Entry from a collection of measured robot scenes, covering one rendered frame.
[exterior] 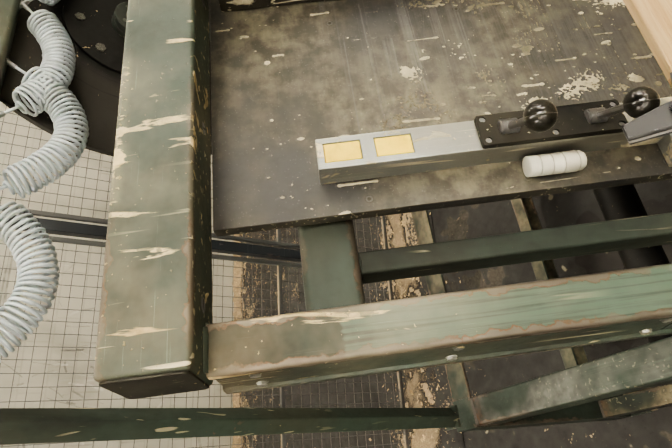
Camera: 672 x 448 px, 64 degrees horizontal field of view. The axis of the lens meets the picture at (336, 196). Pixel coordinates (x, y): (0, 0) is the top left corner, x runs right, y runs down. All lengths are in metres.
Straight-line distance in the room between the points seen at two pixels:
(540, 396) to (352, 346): 1.03
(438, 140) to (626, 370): 0.87
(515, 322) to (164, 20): 0.62
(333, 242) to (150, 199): 0.25
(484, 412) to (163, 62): 1.33
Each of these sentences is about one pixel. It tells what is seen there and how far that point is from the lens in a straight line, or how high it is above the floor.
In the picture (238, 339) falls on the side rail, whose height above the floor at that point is 1.80.
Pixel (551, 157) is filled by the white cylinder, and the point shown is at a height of 1.43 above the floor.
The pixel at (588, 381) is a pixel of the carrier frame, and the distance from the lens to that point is 1.51.
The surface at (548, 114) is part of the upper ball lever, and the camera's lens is 0.65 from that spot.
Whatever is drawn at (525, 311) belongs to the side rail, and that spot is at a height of 1.53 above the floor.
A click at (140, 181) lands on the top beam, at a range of 0.68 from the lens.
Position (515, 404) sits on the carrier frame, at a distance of 1.65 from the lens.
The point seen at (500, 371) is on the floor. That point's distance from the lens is 2.74.
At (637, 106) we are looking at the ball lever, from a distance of 0.71.
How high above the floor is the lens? 2.03
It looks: 30 degrees down
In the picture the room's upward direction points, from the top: 79 degrees counter-clockwise
